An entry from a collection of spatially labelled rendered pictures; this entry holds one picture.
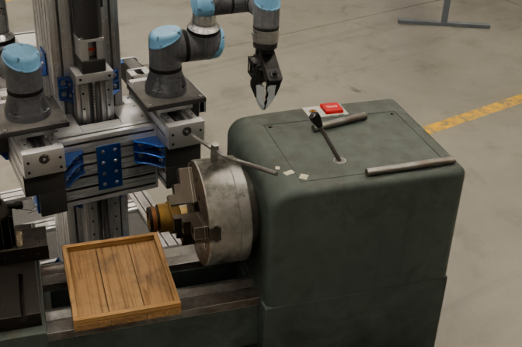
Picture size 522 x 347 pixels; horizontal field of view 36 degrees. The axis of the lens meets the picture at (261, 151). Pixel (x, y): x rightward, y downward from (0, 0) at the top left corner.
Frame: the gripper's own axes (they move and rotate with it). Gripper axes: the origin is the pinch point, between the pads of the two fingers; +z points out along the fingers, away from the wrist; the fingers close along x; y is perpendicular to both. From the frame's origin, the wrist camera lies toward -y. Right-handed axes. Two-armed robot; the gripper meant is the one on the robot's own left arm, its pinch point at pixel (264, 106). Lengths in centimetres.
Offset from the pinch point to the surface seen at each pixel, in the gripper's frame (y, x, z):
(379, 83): 278, -182, 135
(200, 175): -15.7, 23.5, 11.5
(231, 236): -27.8, 17.5, 25.0
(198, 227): -25.2, 26.2, 22.4
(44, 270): 0, 68, 48
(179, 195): -9.9, 28.4, 20.8
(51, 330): -28, 68, 48
